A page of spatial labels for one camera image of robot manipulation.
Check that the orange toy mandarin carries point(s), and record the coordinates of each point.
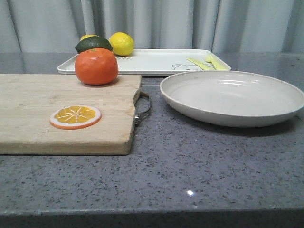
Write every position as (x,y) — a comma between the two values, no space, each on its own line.
(97,66)

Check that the beige round plate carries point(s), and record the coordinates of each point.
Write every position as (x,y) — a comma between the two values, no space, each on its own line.
(232,98)

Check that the white rectangular tray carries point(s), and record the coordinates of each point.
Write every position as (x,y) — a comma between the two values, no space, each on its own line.
(163,62)

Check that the yellow plastic knife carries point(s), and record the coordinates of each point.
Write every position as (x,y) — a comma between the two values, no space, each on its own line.
(200,64)

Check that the yellow lemon front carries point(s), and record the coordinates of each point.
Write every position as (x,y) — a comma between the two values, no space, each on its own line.
(122,43)

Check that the yellow plastic fork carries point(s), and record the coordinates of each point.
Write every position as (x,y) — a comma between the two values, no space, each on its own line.
(217,65)

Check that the orange slice toy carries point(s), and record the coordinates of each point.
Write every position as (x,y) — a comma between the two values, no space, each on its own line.
(75,117)

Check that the dark green lime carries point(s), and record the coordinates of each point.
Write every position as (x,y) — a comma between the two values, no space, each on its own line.
(93,42)

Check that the yellow lemon behind lime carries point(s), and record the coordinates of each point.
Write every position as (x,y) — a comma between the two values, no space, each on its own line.
(87,36)

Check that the wooden cutting board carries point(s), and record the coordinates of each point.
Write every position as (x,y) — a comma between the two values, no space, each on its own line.
(28,101)

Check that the grey curtain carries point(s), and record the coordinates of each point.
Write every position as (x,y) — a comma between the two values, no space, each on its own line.
(220,26)

